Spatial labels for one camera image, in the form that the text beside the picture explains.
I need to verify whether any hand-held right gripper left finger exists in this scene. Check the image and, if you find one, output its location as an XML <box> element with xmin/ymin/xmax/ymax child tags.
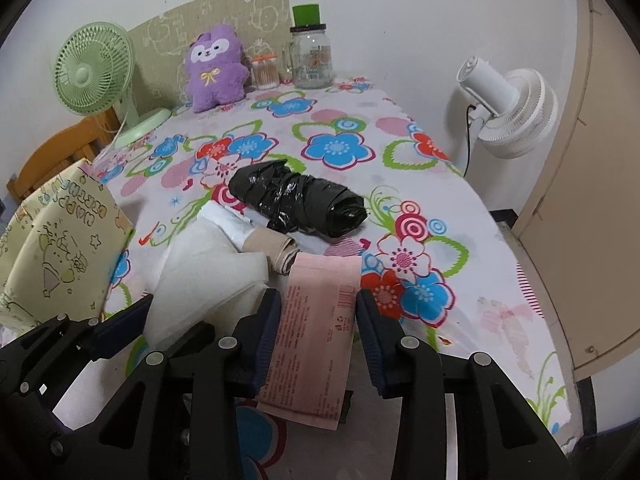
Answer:
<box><xmin>50</xmin><ymin>289</ymin><xmax>283</xmax><ymax>480</ymax></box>

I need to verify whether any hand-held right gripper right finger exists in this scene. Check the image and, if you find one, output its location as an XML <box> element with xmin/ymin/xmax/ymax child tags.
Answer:
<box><xmin>355</xmin><ymin>289</ymin><xmax>566</xmax><ymax>480</ymax></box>

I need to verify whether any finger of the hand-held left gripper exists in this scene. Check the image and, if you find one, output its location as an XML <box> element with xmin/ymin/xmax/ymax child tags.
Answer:
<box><xmin>30</xmin><ymin>294</ymin><xmax>154</xmax><ymax>361</ymax></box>
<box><xmin>150</xmin><ymin>320</ymin><xmax>217</xmax><ymax>361</ymax></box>

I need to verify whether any pink packet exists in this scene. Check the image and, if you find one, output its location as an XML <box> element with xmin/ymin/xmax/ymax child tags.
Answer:
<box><xmin>256</xmin><ymin>252</ymin><xmax>362</xmax><ymax>432</ymax></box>

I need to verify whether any white tissue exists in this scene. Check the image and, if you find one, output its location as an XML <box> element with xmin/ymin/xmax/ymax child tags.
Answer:
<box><xmin>144</xmin><ymin>219</ymin><xmax>271</xmax><ymax>353</ymax></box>

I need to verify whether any beige bag roll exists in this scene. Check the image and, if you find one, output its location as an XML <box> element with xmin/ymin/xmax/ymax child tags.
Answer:
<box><xmin>242</xmin><ymin>225</ymin><xmax>301</xmax><ymax>277</ymax></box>

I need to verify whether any yellow printed storage box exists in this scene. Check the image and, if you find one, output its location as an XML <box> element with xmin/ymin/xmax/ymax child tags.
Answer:
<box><xmin>0</xmin><ymin>157</ymin><xmax>135</xmax><ymax>333</ymax></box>

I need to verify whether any black plastic bag roll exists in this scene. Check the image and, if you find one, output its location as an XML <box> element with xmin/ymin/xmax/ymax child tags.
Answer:
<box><xmin>228</xmin><ymin>159</ymin><xmax>366</xmax><ymax>238</ymax></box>

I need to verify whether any floral tablecloth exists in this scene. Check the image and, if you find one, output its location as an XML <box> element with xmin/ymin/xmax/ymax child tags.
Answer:
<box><xmin>50</xmin><ymin>77</ymin><xmax>576</xmax><ymax>480</ymax></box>

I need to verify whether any purple plush toy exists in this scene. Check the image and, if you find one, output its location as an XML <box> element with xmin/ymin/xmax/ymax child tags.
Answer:
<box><xmin>185</xmin><ymin>24</ymin><xmax>251</xmax><ymax>114</ymax></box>

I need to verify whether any green desk fan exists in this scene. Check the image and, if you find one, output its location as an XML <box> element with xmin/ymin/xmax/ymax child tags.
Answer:
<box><xmin>54</xmin><ymin>21</ymin><xmax>173</xmax><ymax>150</ymax></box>

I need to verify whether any cotton swab jar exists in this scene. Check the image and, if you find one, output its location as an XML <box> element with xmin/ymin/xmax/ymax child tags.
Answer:
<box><xmin>251</xmin><ymin>52</ymin><xmax>280</xmax><ymax>92</ymax></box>

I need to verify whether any beige wardrobe door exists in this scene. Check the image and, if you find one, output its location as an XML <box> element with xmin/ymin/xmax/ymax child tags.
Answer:
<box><xmin>515</xmin><ymin>0</ymin><xmax>640</xmax><ymax>378</ymax></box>

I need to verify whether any glass jar with green lid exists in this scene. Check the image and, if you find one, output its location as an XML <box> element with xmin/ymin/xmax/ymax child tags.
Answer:
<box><xmin>287</xmin><ymin>4</ymin><xmax>335</xmax><ymax>90</ymax></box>

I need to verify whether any white standing fan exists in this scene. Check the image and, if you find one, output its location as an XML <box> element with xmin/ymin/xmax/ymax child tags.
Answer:
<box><xmin>446</xmin><ymin>56</ymin><xmax>559</xmax><ymax>161</ymax></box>

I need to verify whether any green printed board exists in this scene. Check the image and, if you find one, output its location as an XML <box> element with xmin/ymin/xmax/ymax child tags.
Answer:
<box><xmin>127</xmin><ymin>0</ymin><xmax>291</xmax><ymax>111</ymax></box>

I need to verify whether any black fan cable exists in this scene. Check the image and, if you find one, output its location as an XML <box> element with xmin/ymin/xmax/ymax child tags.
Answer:
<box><xmin>462</xmin><ymin>105</ymin><xmax>476</xmax><ymax>178</ymax></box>

